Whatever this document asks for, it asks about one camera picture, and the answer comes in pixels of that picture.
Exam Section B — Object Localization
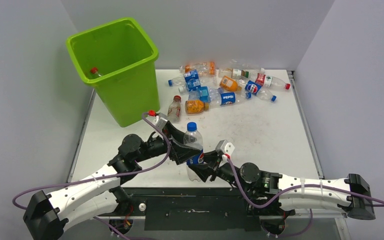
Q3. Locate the crushed blue label bottle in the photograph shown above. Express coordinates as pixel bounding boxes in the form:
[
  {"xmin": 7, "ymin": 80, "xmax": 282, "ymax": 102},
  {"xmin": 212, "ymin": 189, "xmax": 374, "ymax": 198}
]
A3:
[{"xmin": 188, "ymin": 86, "xmax": 224, "ymax": 103}]

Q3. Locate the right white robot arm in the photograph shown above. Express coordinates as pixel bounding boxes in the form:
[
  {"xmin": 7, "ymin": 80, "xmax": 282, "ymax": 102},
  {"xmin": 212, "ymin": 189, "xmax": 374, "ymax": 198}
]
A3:
[{"xmin": 188, "ymin": 151, "xmax": 376, "ymax": 220}]

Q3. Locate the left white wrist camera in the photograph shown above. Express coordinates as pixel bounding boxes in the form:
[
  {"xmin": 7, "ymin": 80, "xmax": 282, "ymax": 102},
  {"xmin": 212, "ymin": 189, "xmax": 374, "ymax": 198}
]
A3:
[{"xmin": 147, "ymin": 110, "xmax": 168, "ymax": 131}]

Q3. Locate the small red-cap bottle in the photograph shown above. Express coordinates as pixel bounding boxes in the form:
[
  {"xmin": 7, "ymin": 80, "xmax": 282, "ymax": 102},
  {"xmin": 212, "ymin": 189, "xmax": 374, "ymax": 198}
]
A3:
[{"xmin": 167, "ymin": 95, "xmax": 182, "ymax": 123}]

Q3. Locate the orange label bottle rear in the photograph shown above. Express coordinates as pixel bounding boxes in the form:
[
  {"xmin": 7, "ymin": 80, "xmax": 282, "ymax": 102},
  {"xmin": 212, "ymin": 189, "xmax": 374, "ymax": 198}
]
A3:
[{"xmin": 179, "ymin": 61, "xmax": 216, "ymax": 76}]

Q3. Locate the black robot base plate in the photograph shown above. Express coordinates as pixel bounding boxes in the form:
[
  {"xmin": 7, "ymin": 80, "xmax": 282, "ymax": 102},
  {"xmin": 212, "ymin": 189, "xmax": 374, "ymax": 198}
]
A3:
[{"xmin": 105, "ymin": 187, "xmax": 296, "ymax": 232}]

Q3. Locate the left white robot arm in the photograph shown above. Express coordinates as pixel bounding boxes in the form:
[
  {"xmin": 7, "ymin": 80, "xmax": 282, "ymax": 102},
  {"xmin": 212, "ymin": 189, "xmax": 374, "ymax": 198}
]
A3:
[{"xmin": 23, "ymin": 122, "xmax": 203, "ymax": 240}]

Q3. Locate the green plastic bin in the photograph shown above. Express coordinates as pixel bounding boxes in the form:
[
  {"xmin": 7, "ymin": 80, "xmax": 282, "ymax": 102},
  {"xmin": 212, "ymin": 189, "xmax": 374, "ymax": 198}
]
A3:
[{"xmin": 66, "ymin": 17, "xmax": 160, "ymax": 127}]

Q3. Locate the green-red label bottle rear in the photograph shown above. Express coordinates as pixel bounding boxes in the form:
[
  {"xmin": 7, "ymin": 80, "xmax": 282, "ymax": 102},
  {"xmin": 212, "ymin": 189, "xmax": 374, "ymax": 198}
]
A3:
[{"xmin": 218, "ymin": 68, "xmax": 265, "ymax": 79}]

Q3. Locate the pepsi bottle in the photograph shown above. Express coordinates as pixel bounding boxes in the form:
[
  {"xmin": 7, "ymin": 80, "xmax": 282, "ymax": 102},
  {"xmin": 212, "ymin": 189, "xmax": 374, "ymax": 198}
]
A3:
[
  {"xmin": 237, "ymin": 79, "xmax": 277, "ymax": 103},
  {"xmin": 183, "ymin": 122, "xmax": 204, "ymax": 182},
  {"xmin": 209, "ymin": 87, "xmax": 252, "ymax": 109}
]

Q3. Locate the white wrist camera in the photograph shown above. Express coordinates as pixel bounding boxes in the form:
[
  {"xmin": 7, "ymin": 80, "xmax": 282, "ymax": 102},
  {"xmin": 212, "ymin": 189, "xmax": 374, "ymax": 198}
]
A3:
[
  {"xmin": 147, "ymin": 110, "xmax": 168, "ymax": 131},
  {"xmin": 215, "ymin": 140, "xmax": 235, "ymax": 159}
]

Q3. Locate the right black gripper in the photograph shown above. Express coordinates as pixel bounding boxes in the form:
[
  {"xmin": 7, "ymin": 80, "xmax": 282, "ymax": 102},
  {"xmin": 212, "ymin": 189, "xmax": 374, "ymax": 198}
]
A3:
[{"xmin": 189, "ymin": 150, "xmax": 250, "ymax": 192}]

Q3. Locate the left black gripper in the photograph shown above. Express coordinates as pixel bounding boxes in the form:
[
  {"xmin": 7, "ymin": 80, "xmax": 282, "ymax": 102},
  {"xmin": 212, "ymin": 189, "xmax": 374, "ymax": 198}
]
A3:
[{"xmin": 134, "ymin": 121, "xmax": 200, "ymax": 164}]

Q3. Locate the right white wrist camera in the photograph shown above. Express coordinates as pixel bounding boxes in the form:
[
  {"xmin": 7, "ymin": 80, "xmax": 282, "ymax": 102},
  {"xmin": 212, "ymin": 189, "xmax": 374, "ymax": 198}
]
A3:
[{"xmin": 215, "ymin": 140, "xmax": 235, "ymax": 159}]

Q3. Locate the blue label clear bottle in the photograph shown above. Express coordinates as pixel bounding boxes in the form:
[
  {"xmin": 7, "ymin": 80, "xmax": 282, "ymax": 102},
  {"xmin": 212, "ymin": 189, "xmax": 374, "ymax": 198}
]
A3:
[{"xmin": 167, "ymin": 69, "xmax": 216, "ymax": 94}]

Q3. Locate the small orange juice bottle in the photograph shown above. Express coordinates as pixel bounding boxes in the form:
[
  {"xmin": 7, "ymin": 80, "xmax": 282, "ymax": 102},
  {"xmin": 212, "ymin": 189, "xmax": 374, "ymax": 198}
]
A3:
[{"xmin": 185, "ymin": 99, "xmax": 210, "ymax": 115}]

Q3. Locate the orange bottle barcode label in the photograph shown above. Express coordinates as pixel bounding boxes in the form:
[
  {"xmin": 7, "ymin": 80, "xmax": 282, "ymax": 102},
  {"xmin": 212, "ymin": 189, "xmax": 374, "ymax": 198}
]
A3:
[{"xmin": 219, "ymin": 75, "xmax": 242, "ymax": 92}]

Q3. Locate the red label bottle rear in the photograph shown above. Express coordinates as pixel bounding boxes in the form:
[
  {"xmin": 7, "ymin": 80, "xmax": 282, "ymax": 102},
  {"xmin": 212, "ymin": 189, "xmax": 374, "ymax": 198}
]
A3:
[{"xmin": 251, "ymin": 73, "xmax": 291, "ymax": 91}]

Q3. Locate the red label clear bottle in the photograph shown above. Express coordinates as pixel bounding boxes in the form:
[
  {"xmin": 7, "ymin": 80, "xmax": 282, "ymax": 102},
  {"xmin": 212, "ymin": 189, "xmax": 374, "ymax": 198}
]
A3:
[{"xmin": 90, "ymin": 67, "xmax": 103, "ymax": 78}]

